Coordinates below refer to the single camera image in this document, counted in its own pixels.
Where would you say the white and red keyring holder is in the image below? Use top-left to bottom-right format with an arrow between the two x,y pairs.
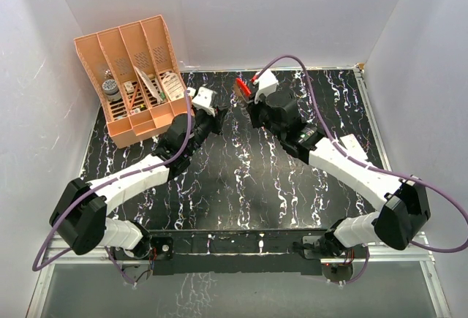
233,77 -> 252,105

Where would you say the purple cable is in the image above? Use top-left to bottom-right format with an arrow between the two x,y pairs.
255,54 -> 468,286
31,88 -> 194,286

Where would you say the grey round tin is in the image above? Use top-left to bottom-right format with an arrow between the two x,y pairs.
102,79 -> 121,102

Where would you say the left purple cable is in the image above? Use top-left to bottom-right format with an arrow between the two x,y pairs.
31,88 -> 194,286

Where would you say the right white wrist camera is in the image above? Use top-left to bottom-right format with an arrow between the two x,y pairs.
252,69 -> 279,104

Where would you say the white labelled packet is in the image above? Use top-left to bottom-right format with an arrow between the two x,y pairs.
161,72 -> 185,101

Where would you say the orange pencil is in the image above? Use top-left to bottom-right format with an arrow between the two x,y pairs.
129,83 -> 140,111

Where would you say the orange plastic desk organizer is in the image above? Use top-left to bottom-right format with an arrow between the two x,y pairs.
74,15 -> 187,148

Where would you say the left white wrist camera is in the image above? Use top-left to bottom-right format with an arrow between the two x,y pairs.
192,86 -> 217,117

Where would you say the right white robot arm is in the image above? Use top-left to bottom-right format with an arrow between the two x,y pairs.
246,93 -> 431,257

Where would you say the white envelope card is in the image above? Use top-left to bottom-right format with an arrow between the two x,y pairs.
134,67 -> 165,104

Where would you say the small white cardboard box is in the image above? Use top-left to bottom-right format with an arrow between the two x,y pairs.
339,134 -> 368,161

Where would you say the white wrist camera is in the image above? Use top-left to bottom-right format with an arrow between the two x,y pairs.
252,69 -> 279,104
192,86 -> 217,117

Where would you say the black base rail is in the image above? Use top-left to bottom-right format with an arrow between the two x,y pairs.
116,222 -> 370,279

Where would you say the small white label box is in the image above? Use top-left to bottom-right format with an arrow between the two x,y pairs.
124,81 -> 135,94

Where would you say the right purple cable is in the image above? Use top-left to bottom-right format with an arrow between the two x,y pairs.
255,54 -> 468,286

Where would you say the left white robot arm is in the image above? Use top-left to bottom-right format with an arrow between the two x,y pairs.
50,106 -> 227,259

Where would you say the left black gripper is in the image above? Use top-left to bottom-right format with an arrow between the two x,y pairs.
185,105 -> 228,158

